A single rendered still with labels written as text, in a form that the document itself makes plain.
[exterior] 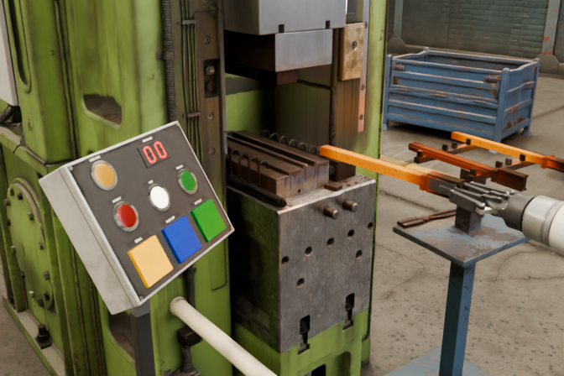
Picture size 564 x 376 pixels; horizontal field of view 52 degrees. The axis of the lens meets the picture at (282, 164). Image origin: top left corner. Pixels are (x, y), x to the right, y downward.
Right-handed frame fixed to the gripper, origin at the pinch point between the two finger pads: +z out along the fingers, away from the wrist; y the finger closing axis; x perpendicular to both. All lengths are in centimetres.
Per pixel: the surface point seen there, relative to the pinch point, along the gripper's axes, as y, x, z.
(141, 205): -60, 3, 27
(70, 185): -73, 10, 26
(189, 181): -46, 2, 32
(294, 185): -5.8, -12.4, 43.9
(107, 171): -65, 10, 29
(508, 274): 157, -108, 58
